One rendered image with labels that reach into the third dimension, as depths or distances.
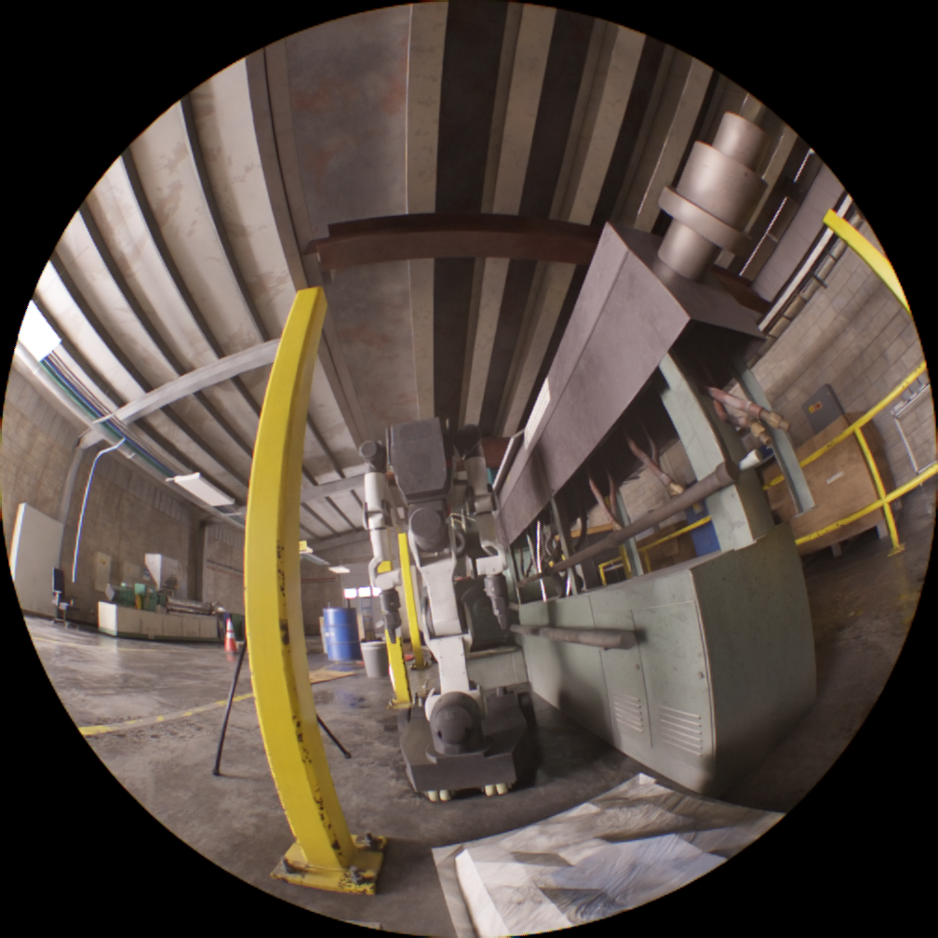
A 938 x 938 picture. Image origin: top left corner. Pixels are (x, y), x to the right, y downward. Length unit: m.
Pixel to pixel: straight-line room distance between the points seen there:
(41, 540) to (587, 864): 8.83
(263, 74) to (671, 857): 1.59
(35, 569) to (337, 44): 8.70
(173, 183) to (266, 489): 5.42
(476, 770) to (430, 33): 2.09
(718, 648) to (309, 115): 1.93
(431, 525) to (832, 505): 3.34
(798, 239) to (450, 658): 2.76
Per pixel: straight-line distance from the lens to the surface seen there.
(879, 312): 5.52
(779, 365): 5.96
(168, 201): 5.93
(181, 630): 9.36
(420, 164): 1.23
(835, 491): 3.51
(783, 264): 2.35
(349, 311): 1.75
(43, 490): 9.61
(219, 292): 6.29
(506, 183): 1.30
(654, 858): 0.49
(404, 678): 2.36
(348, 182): 1.46
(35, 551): 8.73
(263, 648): 0.71
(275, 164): 1.13
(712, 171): 0.88
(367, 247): 1.12
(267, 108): 1.12
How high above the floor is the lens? 0.63
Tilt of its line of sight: 25 degrees up
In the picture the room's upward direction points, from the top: 10 degrees counter-clockwise
